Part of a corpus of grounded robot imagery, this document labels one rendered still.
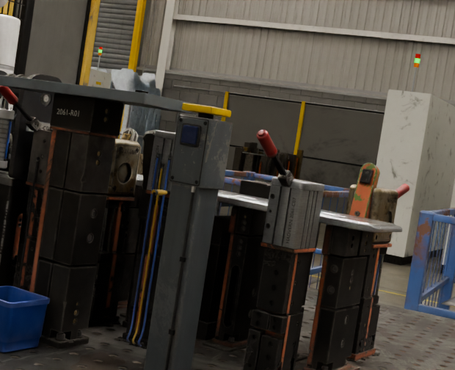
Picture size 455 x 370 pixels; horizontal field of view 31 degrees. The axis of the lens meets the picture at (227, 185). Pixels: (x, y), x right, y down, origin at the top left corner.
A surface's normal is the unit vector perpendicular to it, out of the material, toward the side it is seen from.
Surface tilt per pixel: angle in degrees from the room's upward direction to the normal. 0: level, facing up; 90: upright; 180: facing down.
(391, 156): 90
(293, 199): 90
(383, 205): 90
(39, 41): 90
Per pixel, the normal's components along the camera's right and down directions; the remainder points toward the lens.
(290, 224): -0.54, -0.04
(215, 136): 0.83, 0.15
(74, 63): 0.92, 0.16
